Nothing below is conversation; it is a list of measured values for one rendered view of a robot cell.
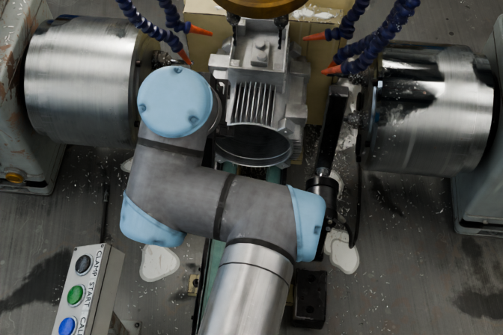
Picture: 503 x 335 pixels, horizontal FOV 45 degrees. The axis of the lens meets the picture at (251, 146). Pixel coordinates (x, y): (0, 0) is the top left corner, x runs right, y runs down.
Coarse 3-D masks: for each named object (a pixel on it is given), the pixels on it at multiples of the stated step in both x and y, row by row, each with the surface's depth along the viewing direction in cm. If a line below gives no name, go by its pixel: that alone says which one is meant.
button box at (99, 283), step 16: (96, 256) 96; (112, 256) 97; (96, 272) 94; (112, 272) 97; (64, 288) 96; (96, 288) 93; (112, 288) 96; (64, 304) 94; (80, 304) 93; (96, 304) 92; (112, 304) 95; (80, 320) 91; (96, 320) 92
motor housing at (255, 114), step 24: (216, 72) 116; (288, 72) 115; (240, 96) 110; (264, 96) 108; (288, 96) 113; (240, 120) 107; (264, 120) 107; (216, 144) 117; (240, 144) 122; (264, 144) 122; (288, 144) 117; (264, 168) 121
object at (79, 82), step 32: (64, 32) 108; (96, 32) 108; (128, 32) 109; (32, 64) 107; (64, 64) 106; (96, 64) 106; (128, 64) 105; (160, 64) 117; (32, 96) 108; (64, 96) 106; (96, 96) 106; (128, 96) 106; (64, 128) 110; (96, 128) 109; (128, 128) 108
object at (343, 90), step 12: (336, 96) 91; (348, 96) 91; (336, 108) 94; (324, 120) 97; (336, 120) 96; (324, 132) 100; (336, 132) 99; (324, 144) 103; (336, 144) 103; (324, 156) 106; (324, 168) 110
